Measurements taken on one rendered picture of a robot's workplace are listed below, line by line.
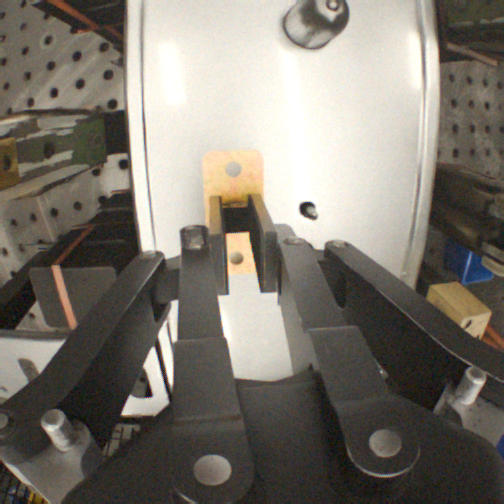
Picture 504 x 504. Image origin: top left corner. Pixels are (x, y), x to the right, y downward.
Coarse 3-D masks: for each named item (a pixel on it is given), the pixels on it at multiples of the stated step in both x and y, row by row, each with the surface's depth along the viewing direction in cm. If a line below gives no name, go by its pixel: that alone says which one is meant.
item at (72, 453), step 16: (48, 416) 5; (64, 416) 5; (48, 432) 5; (64, 432) 5; (80, 432) 5; (48, 448) 5; (64, 448) 5; (80, 448) 5; (96, 448) 6; (32, 464) 4; (48, 464) 5; (64, 464) 5; (80, 464) 5; (96, 464) 5; (32, 480) 4; (48, 480) 4; (64, 480) 4; (80, 480) 4; (48, 496) 4
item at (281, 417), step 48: (240, 384) 7; (288, 384) 6; (144, 432) 5; (288, 432) 5; (432, 432) 5; (96, 480) 4; (144, 480) 4; (288, 480) 4; (336, 480) 4; (432, 480) 4; (480, 480) 3
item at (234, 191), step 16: (208, 160) 19; (224, 160) 19; (240, 160) 19; (256, 160) 20; (208, 176) 20; (224, 176) 20; (240, 176) 20; (256, 176) 20; (208, 192) 20; (224, 192) 20; (240, 192) 20; (256, 192) 20; (208, 208) 20; (224, 208) 20; (240, 208) 20; (208, 224) 21; (240, 224) 20; (240, 240) 22; (240, 272) 22
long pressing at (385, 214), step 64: (128, 0) 15; (192, 0) 16; (256, 0) 16; (384, 0) 16; (128, 64) 17; (192, 64) 17; (256, 64) 18; (320, 64) 18; (384, 64) 18; (128, 128) 19; (192, 128) 19; (256, 128) 19; (320, 128) 20; (384, 128) 20; (192, 192) 21; (320, 192) 22; (384, 192) 22; (384, 256) 24; (256, 320) 25
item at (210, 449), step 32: (192, 256) 12; (192, 288) 10; (192, 320) 8; (192, 352) 6; (224, 352) 6; (192, 384) 6; (224, 384) 6; (192, 416) 5; (224, 416) 5; (192, 448) 4; (224, 448) 4; (192, 480) 4; (224, 480) 4
